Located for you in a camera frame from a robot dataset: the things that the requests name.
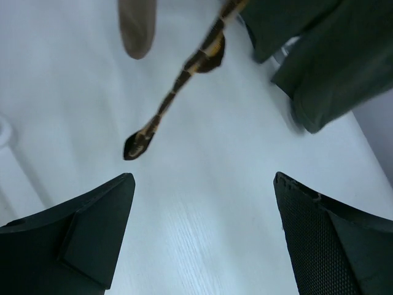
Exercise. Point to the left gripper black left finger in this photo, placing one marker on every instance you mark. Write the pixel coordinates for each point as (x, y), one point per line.
(70, 248)

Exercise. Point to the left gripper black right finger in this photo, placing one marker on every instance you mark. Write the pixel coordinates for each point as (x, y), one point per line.
(334, 248)

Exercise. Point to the olive green hanging garment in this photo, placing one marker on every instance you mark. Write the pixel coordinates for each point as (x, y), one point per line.
(342, 56)

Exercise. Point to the argyle sock right inner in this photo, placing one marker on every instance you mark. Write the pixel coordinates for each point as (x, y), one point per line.
(208, 56)

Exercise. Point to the tan striped sock inner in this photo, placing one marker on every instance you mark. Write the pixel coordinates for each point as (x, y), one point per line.
(137, 23)

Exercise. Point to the clothes rack metal frame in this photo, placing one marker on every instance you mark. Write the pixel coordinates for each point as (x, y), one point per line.
(18, 196)

